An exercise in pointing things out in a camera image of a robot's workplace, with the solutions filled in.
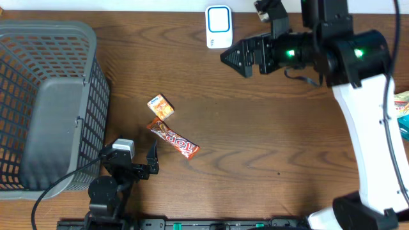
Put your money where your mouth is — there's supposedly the brown chocolate bar wrapper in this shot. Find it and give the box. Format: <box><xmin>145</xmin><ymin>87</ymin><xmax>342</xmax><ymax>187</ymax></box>
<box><xmin>146</xmin><ymin>118</ymin><xmax>200</xmax><ymax>159</ymax></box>

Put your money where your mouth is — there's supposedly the yellow snack bag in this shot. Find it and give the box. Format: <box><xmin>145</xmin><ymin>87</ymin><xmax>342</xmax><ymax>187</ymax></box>
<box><xmin>394</xmin><ymin>91</ymin><xmax>409</xmax><ymax>118</ymax></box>

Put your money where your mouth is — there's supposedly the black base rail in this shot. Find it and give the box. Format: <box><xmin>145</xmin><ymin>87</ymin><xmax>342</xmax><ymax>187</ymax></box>
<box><xmin>56</xmin><ymin>218</ymin><xmax>310</xmax><ymax>230</ymax></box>

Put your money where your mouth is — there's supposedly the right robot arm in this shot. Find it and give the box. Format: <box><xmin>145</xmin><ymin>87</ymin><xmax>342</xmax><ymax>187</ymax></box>
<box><xmin>220</xmin><ymin>0</ymin><xmax>408</xmax><ymax>229</ymax></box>

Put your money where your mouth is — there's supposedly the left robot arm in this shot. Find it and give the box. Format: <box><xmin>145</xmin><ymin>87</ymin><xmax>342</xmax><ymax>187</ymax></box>
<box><xmin>88</xmin><ymin>139</ymin><xmax>159</xmax><ymax>220</ymax></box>

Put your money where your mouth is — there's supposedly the small orange snack packet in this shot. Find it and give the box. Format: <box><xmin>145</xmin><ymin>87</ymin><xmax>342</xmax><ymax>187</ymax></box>
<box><xmin>147</xmin><ymin>94</ymin><xmax>174</xmax><ymax>121</ymax></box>

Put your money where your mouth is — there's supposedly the white barcode scanner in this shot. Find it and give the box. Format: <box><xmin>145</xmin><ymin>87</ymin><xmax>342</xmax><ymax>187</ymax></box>
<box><xmin>205</xmin><ymin>5</ymin><xmax>233</xmax><ymax>49</ymax></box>

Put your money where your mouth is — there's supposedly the grey plastic shopping basket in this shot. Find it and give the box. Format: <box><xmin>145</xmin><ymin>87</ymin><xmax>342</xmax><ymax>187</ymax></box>
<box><xmin>1</xmin><ymin>20</ymin><xmax>110</xmax><ymax>200</ymax></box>

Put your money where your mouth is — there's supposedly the teal mouthwash bottle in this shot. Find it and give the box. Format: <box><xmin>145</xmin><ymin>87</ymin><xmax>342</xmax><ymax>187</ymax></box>
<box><xmin>397</xmin><ymin>115</ymin><xmax>409</xmax><ymax>141</ymax></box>

